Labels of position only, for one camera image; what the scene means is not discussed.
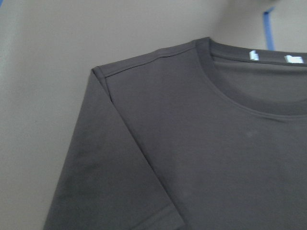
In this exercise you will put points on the brown t-shirt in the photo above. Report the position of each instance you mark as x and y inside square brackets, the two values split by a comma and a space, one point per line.
[199, 136]

